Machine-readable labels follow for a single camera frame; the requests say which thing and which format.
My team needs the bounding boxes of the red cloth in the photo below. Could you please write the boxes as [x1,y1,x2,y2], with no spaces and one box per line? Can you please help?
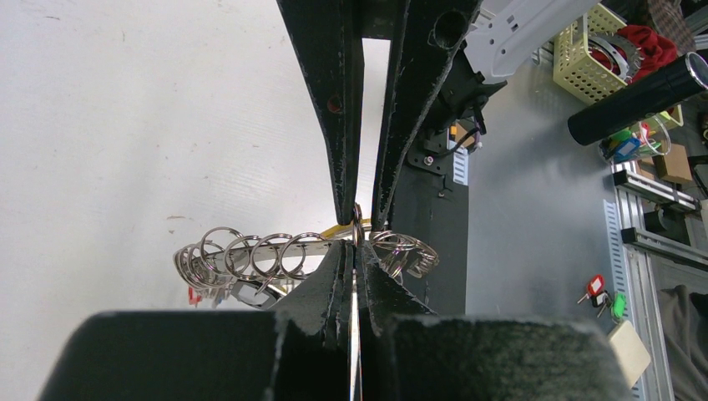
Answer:
[589,25,678,84]

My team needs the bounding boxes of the yellow plastic key tag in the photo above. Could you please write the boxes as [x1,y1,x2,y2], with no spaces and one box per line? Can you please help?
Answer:
[321,219,371,239]

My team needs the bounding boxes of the yellow perforated basket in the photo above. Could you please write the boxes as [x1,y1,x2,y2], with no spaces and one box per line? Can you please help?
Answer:
[553,3,679,104]

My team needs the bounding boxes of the black cylinder flashlight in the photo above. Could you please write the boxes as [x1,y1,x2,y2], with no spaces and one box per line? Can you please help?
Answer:
[567,52,707,145]

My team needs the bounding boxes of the large metal keyring with rings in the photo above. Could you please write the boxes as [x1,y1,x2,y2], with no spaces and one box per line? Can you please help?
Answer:
[173,206,439,302]

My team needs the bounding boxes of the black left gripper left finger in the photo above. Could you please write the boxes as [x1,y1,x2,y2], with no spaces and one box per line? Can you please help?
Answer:
[265,241,354,400]

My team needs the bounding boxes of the spare keys with tags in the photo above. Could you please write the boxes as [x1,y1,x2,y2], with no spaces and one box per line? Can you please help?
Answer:
[576,274,628,324]

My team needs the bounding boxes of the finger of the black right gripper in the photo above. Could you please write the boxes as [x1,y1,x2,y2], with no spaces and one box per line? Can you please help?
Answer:
[277,0,364,225]
[371,0,481,231]

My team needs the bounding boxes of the right white cable duct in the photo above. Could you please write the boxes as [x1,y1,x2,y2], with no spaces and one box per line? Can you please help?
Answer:
[448,124,469,186]

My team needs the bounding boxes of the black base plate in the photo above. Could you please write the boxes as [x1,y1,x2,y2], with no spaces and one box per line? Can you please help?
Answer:
[391,165,469,315]

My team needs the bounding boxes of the red plastic key tag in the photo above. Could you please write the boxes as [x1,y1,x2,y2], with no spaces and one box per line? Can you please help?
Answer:
[188,287,202,307]

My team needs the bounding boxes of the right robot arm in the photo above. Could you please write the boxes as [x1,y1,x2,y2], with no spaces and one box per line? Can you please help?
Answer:
[278,1,592,230]

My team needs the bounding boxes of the left white cable duct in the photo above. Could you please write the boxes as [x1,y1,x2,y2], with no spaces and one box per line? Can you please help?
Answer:
[603,200,659,400]

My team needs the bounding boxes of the aluminium frame rail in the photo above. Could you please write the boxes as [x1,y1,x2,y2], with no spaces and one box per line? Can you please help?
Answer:
[612,170,701,214]

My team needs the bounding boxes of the cardboard box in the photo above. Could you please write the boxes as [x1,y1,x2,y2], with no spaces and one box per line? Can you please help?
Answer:
[637,145,693,185]

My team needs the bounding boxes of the white cable duct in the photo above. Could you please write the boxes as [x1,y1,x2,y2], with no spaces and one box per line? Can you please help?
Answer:
[603,200,659,400]
[448,124,469,186]

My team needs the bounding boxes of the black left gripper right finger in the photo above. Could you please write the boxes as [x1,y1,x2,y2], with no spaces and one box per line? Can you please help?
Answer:
[354,243,435,400]

